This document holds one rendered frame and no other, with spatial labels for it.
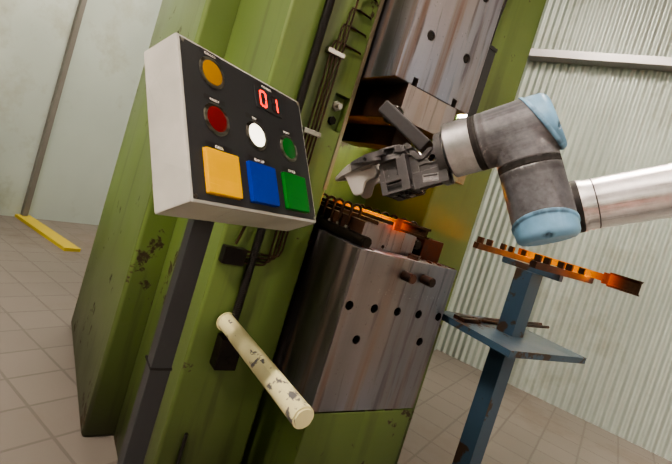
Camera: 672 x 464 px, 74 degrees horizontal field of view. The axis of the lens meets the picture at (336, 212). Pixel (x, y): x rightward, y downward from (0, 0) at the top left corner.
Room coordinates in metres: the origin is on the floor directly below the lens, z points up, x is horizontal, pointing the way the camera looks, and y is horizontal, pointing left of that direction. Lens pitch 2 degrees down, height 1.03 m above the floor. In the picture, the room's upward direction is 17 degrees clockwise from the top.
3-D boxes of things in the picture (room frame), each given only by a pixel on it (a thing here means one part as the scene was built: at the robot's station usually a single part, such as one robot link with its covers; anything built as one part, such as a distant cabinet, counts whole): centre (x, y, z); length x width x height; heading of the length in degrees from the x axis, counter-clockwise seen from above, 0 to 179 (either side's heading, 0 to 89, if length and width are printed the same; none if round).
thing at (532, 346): (1.42, -0.65, 0.75); 0.40 x 0.30 x 0.02; 122
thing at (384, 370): (1.46, -0.09, 0.69); 0.56 x 0.38 x 0.45; 34
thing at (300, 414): (0.97, 0.07, 0.62); 0.44 x 0.05 x 0.05; 34
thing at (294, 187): (0.88, 0.09, 1.01); 0.07 x 0.05 x 0.07; 149
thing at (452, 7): (1.44, -0.08, 1.56); 0.42 x 0.39 x 0.40; 34
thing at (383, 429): (1.46, -0.09, 0.23); 0.56 x 0.38 x 0.47; 34
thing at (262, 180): (0.79, 0.14, 1.01); 0.07 x 0.05 x 0.07; 149
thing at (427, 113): (1.42, -0.05, 1.32); 0.42 x 0.20 x 0.10; 34
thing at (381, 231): (1.42, -0.05, 0.96); 0.42 x 0.20 x 0.09; 34
